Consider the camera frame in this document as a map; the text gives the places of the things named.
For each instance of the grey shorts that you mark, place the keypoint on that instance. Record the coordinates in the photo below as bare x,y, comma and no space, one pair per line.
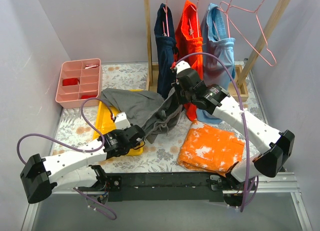
147,109

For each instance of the yellow plastic tray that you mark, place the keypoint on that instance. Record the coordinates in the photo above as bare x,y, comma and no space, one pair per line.
104,124

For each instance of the orange white folded shorts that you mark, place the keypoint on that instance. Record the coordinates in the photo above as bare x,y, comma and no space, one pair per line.
209,149

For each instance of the navy blue shorts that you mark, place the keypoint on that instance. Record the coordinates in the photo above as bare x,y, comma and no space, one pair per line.
167,52

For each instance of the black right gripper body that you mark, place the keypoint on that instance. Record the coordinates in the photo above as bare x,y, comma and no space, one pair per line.
179,91

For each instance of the pink hanger with navy shorts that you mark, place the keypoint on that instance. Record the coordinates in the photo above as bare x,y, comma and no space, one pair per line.
165,24

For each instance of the wooden clothes rack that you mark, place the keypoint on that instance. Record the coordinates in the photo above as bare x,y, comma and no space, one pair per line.
260,49

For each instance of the red orange shorts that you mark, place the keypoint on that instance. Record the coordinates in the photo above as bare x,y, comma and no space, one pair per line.
187,45

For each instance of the light blue shorts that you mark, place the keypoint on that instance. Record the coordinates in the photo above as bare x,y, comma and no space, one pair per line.
218,63

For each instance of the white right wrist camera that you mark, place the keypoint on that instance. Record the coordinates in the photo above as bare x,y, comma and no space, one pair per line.
182,66

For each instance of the pink divided organizer box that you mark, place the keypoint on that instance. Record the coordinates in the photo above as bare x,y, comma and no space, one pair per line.
90,82

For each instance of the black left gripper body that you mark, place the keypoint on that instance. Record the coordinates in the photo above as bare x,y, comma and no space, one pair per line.
139,133

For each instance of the red cloth front compartment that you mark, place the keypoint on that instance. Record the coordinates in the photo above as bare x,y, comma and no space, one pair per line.
84,97

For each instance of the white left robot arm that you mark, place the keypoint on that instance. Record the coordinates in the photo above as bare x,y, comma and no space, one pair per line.
41,176

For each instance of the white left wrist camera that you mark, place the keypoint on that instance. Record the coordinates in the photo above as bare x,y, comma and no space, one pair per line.
120,121

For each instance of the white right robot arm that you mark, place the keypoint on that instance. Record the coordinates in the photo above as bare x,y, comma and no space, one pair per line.
274,146

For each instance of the pink hanger with blue shorts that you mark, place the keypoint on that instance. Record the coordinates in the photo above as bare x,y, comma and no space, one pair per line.
225,7

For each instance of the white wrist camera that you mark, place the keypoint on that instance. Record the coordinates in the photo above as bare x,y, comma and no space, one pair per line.
182,66
120,121

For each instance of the pink hanger with red shorts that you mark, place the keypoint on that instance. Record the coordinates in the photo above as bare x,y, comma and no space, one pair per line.
191,30

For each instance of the red folded cloth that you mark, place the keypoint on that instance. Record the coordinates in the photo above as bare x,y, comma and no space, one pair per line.
70,81

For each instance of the white red cloth back compartment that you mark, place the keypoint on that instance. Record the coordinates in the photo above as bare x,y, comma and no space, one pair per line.
91,66

